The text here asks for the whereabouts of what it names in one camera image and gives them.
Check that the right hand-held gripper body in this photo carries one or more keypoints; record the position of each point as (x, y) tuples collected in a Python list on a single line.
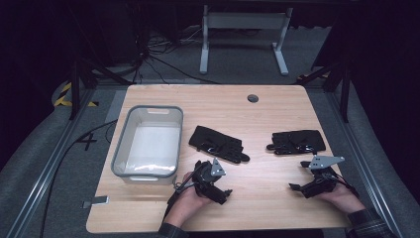
[(322, 185)]

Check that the person's left hand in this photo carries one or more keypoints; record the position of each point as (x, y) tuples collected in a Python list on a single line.
[(186, 205)]

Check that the grey rimmed white plastic bin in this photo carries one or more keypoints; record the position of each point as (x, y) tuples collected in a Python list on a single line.
[(155, 145)]

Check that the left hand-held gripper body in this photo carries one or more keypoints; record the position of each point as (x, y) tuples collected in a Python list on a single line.
[(208, 185)]

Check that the small metal bracket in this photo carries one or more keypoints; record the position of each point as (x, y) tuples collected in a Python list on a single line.
[(99, 200)]

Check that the white metal desk frame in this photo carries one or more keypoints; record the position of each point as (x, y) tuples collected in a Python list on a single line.
[(244, 20)]

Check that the black glove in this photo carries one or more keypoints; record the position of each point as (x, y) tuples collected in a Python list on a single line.
[(297, 140), (214, 141)]

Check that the person's right hand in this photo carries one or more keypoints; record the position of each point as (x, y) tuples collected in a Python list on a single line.
[(343, 200)]

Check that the black metal stand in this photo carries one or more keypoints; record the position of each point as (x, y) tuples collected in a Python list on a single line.
[(345, 95), (75, 94)]

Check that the yellow black hazard tape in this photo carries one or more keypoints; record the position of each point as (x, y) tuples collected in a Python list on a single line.
[(64, 93)]

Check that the grey round table grommet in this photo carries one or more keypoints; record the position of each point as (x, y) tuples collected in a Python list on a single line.
[(253, 98)]

